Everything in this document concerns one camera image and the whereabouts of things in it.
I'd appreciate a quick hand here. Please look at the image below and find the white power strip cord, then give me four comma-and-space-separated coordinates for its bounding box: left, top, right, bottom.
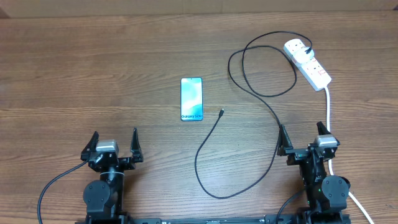
323, 86, 375, 224

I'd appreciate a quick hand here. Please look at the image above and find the white power strip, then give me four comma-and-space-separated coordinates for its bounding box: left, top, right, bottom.
284, 39, 331, 91

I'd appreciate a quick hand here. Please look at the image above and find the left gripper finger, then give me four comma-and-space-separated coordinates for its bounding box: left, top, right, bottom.
130, 128, 144, 163
80, 131, 99, 161

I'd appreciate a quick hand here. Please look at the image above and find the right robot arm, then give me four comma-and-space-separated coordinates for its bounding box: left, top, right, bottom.
275, 121, 351, 223

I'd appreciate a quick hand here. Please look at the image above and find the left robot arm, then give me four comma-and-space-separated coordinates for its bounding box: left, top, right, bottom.
80, 128, 144, 223

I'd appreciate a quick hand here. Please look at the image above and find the Samsung Galaxy smartphone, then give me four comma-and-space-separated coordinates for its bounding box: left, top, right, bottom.
180, 77, 203, 121

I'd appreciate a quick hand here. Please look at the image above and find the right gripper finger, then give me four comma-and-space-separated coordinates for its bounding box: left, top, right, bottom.
277, 124, 294, 156
317, 121, 331, 135

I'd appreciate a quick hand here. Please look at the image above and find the black USB charging cable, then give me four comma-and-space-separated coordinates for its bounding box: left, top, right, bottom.
194, 30, 313, 200

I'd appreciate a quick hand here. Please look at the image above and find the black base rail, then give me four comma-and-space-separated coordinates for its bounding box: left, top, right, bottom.
75, 214, 351, 224

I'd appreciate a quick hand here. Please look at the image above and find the white charger plug adapter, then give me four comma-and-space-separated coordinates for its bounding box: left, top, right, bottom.
293, 48, 315, 64

